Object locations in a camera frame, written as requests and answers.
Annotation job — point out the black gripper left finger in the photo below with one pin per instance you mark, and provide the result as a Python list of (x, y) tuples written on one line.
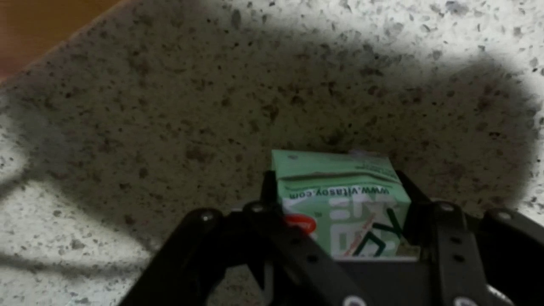
[(239, 256)]

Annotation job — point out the green juice box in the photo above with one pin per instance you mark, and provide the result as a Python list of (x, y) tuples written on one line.
[(341, 193)]

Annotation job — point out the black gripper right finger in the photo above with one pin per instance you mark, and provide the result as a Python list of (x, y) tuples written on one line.
[(482, 261)]

